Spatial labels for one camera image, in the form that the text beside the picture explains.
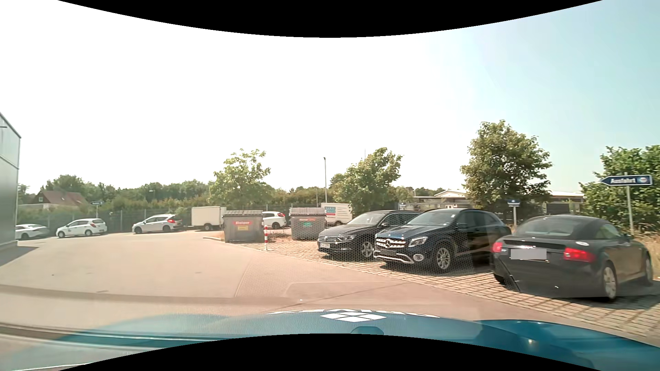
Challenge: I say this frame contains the white van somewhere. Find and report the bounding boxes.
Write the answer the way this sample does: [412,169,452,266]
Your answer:
[321,202,354,227]

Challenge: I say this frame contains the tree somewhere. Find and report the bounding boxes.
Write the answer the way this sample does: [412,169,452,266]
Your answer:
[579,145,660,230]
[208,149,275,210]
[460,120,553,220]
[329,147,403,215]

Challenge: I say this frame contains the grey waste container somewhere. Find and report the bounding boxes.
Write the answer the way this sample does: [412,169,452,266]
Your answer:
[289,207,327,241]
[222,210,265,244]

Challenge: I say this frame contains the black estate car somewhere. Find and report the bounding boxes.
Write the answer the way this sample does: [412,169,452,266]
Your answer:
[317,210,422,260]

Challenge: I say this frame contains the low flat-roofed building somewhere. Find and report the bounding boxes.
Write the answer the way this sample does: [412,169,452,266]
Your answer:
[405,189,585,216]

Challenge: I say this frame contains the dark blue SUV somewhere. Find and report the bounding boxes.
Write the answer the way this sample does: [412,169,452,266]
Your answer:
[373,208,513,273]

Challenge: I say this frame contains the white box trailer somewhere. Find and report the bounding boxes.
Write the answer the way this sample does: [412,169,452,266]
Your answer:
[191,206,227,232]

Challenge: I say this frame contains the car's own bonnet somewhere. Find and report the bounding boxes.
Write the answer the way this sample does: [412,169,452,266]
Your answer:
[0,308,660,371]

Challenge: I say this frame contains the reddish cobbled parking area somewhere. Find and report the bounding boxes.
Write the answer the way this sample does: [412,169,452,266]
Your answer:
[203,228,660,338]

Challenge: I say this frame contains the white hatchback car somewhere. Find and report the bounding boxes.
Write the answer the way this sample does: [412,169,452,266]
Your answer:
[56,218,108,239]
[131,214,183,235]

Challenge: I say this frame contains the grey paved road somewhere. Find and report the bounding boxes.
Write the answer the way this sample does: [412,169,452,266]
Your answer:
[0,230,660,347]

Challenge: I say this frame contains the wood of trees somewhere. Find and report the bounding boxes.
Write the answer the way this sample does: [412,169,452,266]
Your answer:
[17,174,447,213]

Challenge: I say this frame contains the dark convertible car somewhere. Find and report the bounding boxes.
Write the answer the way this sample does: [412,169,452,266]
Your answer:
[491,214,654,303]

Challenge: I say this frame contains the house with brown roof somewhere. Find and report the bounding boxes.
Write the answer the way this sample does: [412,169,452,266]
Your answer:
[19,190,89,211]

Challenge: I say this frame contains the blue arrow road sign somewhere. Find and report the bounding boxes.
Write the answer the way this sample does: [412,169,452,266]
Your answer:
[599,174,654,235]

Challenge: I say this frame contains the grey building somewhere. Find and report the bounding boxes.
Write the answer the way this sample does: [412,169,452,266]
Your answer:
[0,112,22,251]

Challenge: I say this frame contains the wire mesh fence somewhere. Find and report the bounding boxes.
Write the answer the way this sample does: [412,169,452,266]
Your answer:
[16,207,228,234]

